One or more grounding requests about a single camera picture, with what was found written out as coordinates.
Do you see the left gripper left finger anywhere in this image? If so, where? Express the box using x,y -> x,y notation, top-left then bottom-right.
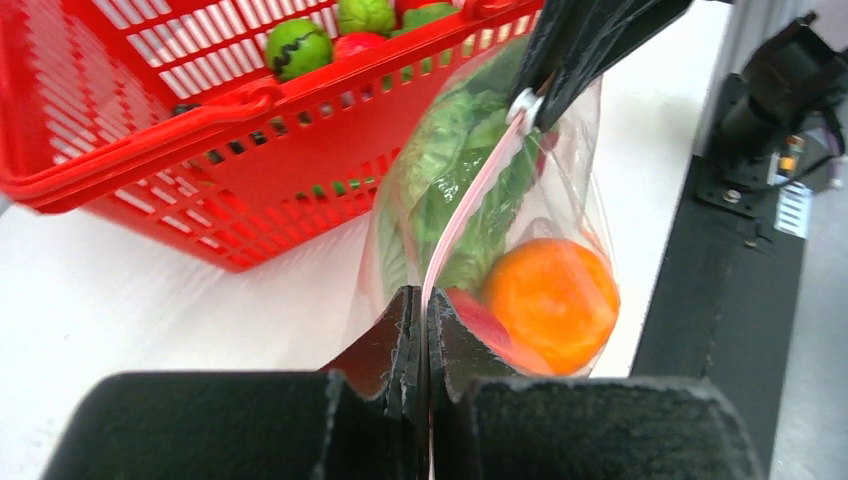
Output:
44,287 -> 423,479

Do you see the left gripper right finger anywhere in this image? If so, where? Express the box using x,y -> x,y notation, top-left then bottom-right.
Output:
428,292 -> 765,479

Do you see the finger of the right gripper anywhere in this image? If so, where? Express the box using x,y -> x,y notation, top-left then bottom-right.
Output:
510,0 -> 692,132

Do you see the orange fruit toy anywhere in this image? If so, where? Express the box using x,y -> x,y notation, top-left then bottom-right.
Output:
482,238 -> 620,375

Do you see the napa cabbage toy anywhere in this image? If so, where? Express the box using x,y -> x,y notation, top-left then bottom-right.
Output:
372,36 -> 539,297

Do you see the clear zip top bag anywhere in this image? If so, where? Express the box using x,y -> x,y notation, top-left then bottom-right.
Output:
350,36 -> 621,376

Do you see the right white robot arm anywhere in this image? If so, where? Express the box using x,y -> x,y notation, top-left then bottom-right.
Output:
510,1 -> 847,219

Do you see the green lettuce toy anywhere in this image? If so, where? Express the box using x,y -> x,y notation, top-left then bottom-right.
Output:
390,1 -> 460,38

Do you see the red pepper toy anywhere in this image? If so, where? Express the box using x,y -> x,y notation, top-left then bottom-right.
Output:
333,32 -> 387,62

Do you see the green apple toy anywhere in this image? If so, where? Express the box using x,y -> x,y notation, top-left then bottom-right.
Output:
264,18 -> 333,83

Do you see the red plastic shopping basket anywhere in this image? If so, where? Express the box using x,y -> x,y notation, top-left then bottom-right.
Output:
1,1 -> 541,272

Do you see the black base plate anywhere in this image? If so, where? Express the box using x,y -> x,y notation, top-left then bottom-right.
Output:
631,156 -> 805,471

